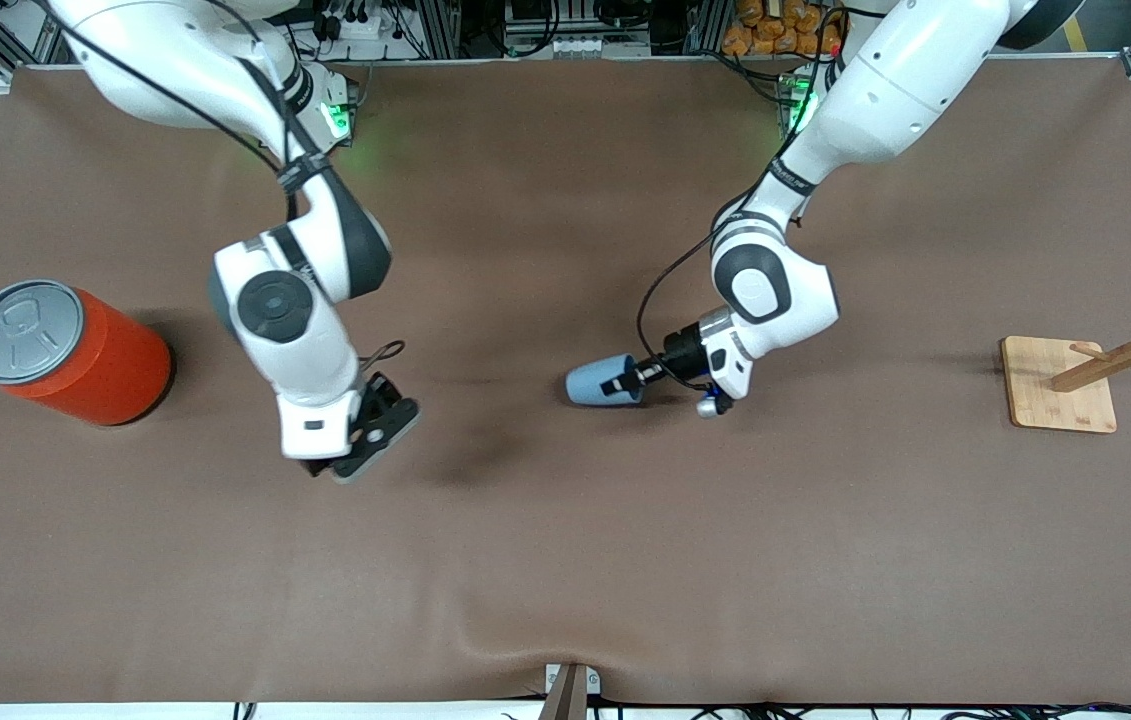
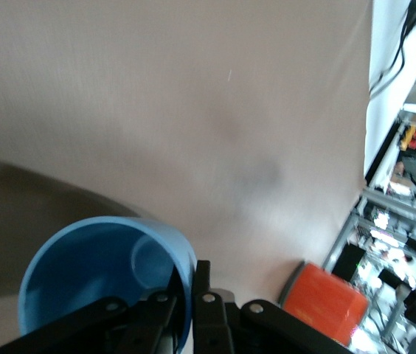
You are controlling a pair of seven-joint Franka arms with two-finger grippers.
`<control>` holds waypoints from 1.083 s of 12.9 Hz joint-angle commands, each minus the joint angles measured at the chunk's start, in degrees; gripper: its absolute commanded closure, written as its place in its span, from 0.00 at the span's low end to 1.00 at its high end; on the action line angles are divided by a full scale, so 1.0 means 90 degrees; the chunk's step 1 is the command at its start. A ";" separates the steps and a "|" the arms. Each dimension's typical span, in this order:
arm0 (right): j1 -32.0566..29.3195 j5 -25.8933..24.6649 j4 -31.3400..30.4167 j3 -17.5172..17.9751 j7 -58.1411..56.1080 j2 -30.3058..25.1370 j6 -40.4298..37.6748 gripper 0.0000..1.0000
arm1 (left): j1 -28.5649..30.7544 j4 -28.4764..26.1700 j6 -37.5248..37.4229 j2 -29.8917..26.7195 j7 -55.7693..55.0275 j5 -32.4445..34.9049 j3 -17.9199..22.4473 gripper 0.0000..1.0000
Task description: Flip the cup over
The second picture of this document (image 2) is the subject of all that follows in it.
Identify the black hanging cable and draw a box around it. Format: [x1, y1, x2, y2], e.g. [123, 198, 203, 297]
[368, 0, 416, 99]

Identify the yellow red emergency stop box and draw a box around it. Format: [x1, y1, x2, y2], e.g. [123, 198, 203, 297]
[399, 124, 416, 151]

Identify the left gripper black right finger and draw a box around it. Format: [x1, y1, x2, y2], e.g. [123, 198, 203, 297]
[192, 260, 353, 354]

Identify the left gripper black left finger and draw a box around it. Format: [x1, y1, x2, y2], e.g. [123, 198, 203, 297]
[0, 290, 178, 354]

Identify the grey metal equipment rack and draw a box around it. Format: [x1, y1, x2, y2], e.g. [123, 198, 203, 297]
[321, 110, 416, 354]

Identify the brown tablecloth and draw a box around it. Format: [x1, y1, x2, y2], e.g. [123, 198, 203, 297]
[0, 0, 375, 354]

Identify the orange can with grey lid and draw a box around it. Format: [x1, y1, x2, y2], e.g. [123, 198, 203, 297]
[280, 260, 372, 347]

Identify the light blue plastic cup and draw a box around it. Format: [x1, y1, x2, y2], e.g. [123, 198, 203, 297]
[18, 216, 198, 354]

